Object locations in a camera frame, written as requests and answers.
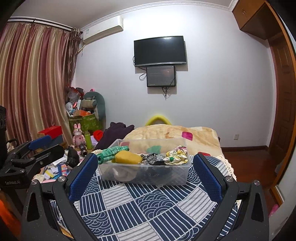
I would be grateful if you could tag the small black wall monitor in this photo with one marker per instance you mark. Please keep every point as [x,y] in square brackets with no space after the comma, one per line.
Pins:
[161,76]

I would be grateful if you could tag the clear plastic storage box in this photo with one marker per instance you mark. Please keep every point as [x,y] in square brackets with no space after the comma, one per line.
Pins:
[158,146]

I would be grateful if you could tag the black white braided headband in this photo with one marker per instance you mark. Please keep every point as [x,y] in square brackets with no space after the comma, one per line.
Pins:
[148,159]

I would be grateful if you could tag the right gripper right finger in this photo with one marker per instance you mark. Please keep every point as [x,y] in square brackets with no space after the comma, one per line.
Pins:
[251,221]

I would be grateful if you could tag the white air conditioner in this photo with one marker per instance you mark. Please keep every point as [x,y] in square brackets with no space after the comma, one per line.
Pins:
[100,30]

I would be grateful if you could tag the blue white patterned tablecloth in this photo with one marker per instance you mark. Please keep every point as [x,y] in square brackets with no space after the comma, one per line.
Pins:
[124,211]

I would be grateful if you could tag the dark purple cloth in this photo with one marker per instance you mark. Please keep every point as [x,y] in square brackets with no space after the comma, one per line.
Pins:
[114,132]

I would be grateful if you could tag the yellow floral scrunchie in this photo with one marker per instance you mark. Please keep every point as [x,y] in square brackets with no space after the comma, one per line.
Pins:
[177,156]

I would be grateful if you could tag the pink bunny plush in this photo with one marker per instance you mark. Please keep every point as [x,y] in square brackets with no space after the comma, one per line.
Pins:
[78,137]

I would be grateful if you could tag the yellow sponge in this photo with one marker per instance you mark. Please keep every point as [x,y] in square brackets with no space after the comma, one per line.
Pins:
[127,157]

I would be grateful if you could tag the wall mounted black television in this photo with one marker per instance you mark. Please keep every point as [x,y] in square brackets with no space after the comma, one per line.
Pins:
[160,51]

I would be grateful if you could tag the green bottle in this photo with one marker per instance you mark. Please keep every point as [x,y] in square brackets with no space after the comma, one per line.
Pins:
[88,140]

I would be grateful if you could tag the brown wooden door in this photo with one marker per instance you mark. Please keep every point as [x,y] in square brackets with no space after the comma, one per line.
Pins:
[285,98]

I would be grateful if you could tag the striped red gold curtain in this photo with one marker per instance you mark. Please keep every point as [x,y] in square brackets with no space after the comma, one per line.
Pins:
[37,69]

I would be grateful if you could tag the red box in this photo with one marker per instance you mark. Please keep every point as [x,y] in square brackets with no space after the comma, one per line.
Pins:
[53,132]

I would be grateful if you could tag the green striped glove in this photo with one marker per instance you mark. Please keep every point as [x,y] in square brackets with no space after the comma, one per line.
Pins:
[109,153]

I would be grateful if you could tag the grey cloth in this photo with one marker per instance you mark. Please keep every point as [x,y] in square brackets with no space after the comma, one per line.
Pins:
[160,158]

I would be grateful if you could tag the beige blanket with colour patches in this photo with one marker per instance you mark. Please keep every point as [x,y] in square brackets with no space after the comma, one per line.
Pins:
[198,139]

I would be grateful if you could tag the white cloth in box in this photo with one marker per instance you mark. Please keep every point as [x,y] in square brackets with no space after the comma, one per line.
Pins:
[124,173]

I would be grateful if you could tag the grey green plush toy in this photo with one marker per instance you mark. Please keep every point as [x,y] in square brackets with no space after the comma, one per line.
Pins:
[94,101]

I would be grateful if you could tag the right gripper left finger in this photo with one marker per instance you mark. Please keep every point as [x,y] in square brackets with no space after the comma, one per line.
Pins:
[38,220]

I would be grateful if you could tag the black plastic bag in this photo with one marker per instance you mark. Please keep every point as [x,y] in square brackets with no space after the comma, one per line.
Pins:
[73,158]

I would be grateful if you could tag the wooden upper cabinet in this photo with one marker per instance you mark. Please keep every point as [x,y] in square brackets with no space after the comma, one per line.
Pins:
[256,18]

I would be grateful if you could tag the green cardboard box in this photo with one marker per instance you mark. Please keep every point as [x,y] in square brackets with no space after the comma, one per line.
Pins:
[88,123]

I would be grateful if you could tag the red cloth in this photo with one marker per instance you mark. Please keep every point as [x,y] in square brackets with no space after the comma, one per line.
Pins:
[98,134]

